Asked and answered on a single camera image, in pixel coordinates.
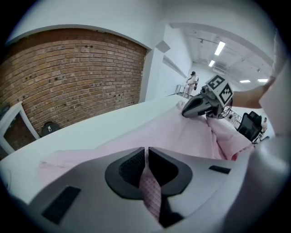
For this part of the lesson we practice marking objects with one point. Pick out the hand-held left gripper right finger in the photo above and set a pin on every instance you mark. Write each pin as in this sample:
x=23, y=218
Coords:
x=193, y=177

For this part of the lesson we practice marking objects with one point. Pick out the ceiling air conditioner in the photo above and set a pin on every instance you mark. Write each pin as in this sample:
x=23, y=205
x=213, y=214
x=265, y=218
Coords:
x=219, y=68

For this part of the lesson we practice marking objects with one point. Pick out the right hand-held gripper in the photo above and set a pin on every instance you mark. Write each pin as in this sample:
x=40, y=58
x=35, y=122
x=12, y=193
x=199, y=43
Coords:
x=219, y=91

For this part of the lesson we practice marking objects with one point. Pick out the white high table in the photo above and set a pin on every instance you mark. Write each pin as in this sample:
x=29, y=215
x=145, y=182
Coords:
x=181, y=88

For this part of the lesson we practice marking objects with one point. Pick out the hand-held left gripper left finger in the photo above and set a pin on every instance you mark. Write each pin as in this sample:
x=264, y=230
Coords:
x=91, y=193

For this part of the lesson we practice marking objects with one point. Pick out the black backpack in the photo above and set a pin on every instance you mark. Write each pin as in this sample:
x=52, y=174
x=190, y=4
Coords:
x=48, y=129

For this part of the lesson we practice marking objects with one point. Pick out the pink robe garment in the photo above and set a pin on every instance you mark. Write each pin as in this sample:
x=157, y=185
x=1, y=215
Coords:
x=170, y=136

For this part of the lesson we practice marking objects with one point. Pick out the small white side table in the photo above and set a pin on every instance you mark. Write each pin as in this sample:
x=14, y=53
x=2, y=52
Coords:
x=13, y=127

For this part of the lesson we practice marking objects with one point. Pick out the person's right forearm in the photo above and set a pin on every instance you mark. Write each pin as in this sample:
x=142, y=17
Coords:
x=250, y=96

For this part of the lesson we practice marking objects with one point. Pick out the ceiling light panel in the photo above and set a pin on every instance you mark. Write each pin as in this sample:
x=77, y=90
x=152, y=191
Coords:
x=244, y=81
x=262, y=80

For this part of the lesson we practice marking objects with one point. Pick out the person's white t-shirt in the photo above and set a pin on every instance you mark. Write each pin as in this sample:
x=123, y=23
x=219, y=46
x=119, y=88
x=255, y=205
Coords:
x=276, y=91

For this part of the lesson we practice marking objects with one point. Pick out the black office chair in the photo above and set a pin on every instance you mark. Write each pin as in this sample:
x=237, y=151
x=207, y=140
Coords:
x=250, y=126

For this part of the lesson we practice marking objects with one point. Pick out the ceiling light tube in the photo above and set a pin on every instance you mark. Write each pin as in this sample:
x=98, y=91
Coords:
x=219, y=47
x=212, y=63

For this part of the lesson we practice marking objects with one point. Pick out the large white table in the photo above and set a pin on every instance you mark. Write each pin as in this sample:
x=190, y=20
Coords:
x=79, y=136

